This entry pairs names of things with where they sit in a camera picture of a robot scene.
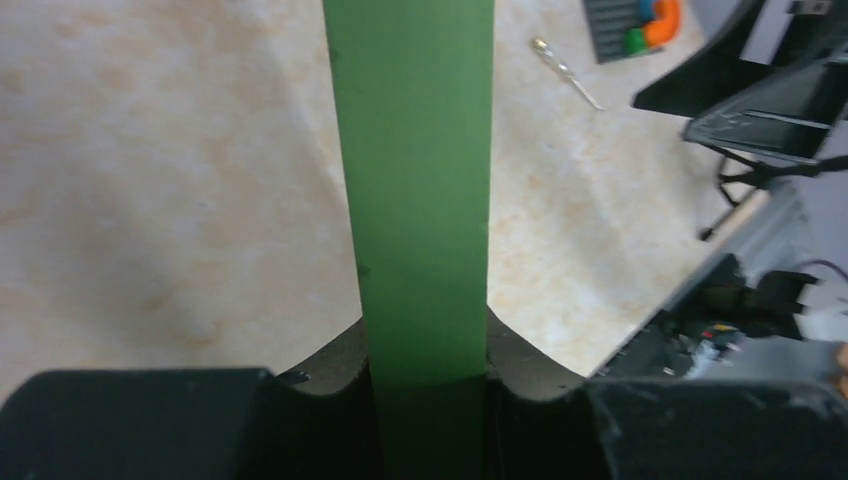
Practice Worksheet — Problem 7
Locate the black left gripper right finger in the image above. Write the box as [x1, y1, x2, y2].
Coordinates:
[484, 315, 847, 479]

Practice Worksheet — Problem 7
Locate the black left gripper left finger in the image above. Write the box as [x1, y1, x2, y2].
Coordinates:
[0, 317, 384, 480]

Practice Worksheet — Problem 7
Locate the green wooden picture frame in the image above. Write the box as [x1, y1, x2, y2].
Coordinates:
[323, 1, 494, 479]

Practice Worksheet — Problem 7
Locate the clear handle screwdriver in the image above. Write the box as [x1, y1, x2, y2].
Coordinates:
[530, 37, 603, 111]

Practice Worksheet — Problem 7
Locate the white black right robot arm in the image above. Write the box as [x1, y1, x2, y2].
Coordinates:
[632, 1, 847, 171]

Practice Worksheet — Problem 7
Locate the green building brick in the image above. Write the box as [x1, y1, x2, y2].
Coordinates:
[624, 28, 650, 57]

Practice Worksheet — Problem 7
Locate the grey building brick plate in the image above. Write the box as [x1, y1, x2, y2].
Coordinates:
[582, 0, 663, 65]

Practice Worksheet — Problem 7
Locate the orange plastic piece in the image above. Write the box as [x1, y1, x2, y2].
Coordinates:
[642, 0, 683, 48]

